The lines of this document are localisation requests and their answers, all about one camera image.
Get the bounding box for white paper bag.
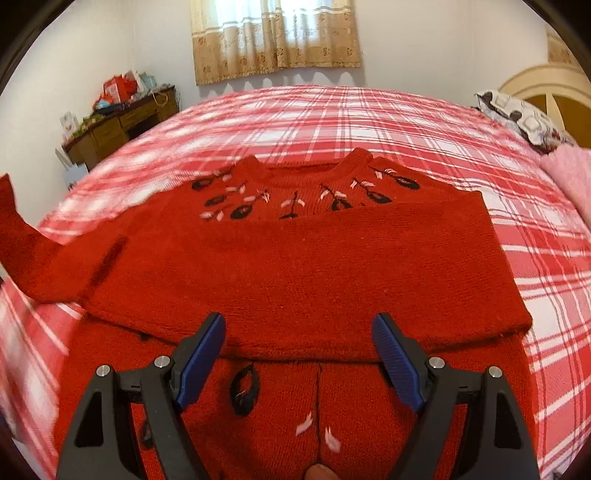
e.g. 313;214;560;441
55;148;89;192

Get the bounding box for brown patterned pillow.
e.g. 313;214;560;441
475;90;575;153

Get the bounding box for red embroidered knit pants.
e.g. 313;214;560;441
53;316;540;480

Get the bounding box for cream wooden headboard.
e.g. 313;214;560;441
500;62;591;149

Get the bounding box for red plaid bed blanket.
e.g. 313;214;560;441
0;84;591;462

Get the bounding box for pink pillow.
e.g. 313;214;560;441
540;145;591;224

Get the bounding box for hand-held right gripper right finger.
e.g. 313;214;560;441
372;313;541;480

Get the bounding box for brown wooden desk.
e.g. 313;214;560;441
62;85;181;169

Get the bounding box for white printed box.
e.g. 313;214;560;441
60;111;80;140

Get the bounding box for red embroidered knit sweater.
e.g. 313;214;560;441
0;149;533;363

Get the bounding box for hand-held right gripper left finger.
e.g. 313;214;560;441
58;313;227;480

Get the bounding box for beige floral window curtain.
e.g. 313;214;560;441
545;23;583;70
191;0;362;86

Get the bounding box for red gift bag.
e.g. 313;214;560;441
102;75;140;103

